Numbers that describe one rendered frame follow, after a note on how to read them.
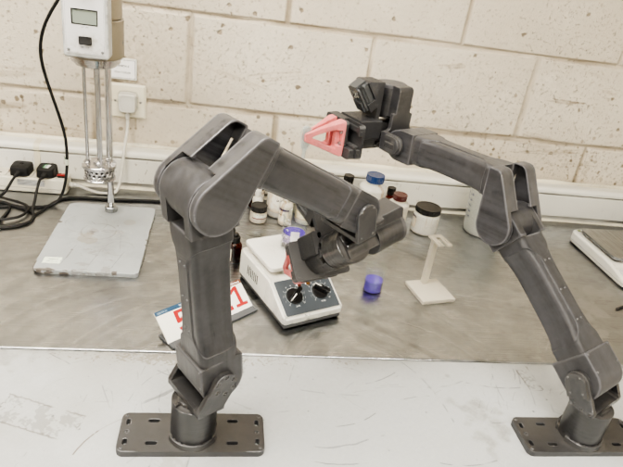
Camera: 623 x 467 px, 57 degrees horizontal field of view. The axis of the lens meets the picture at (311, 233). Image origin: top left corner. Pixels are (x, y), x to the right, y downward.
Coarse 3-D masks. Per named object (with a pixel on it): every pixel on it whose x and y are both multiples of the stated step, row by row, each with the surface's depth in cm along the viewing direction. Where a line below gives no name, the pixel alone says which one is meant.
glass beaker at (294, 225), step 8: (288, 208) 115; (288, 216) 110; (296, 216) 115; (288, 224) 111; (296, 224) 111; (304, 224) 111; (288, 232) 112; (296, 232) 111; (304, 232) 112; (288, 240) 112; (296, 240) 112
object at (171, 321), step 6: (168, 312) 99; (174, 312) 100; (180, 312) 101; (162, 318) 98; (168, 318) 99; (174, 318) 100; (180, 318) 100; (162, 324) 98; (168, 324) 98; (174, 324) 99; (180, 324) 100; (168, 330) 98; (174, 330) 99; (180, 330) 99; (168, 336) 98; (174, 336) 98
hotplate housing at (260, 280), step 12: (252, 252) 115; (240, 264) 118; (252, 264) 112; (252, 276) 113; (264, 276) 109; (276, 276) 108; (252, 288) 115; (264, 288) 109; (264, 300) 110; (276, 300) 106; (276, 312) 106; (312, 312) 107; (324, 312) 108; (336, 312) 110; (288, 324) 106; (300, 324) 107
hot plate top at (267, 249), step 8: (248, 240) 115; (256, 240) 116; (264, 240) 116; (272, 240) 117; (280, 240) 117; (256, 248) 113; (264, 248) 113; (272, 248) 114; (280, 248) 114; (256, 256) 112; (264, 256) 111; (272, 256) 111; (280, 256) 112; (264, 264) 109; (272, 264) 108; (280, 264) 109
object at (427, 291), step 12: (432, 240) 119; (444, 240) 119; (432, 252) 122; (432, 264) 123; (420, 288) 124; (432, 288) 124; (444, 288) 125; (420, 300) 120; (432, 300) 120; (444, 300) 121
